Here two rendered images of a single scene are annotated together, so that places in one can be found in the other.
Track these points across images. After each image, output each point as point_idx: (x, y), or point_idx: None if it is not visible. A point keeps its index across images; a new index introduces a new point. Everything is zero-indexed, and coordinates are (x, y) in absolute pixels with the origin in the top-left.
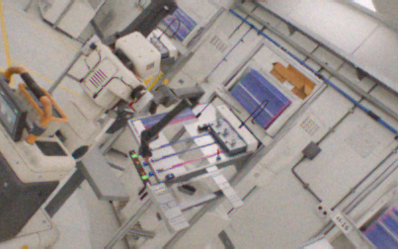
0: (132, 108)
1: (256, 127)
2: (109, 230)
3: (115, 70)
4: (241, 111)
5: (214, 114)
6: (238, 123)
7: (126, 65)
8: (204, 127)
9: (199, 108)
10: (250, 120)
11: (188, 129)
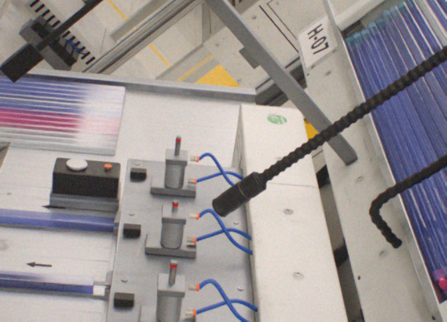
0: None
1: (397, 273)
2: None
3: None
4: (362, 150)
5: (232, 152)
6: (306, 215)
7: None
8: (92, 185)
9: (178, 106)
10: (385, 211)
11: (6, 172)
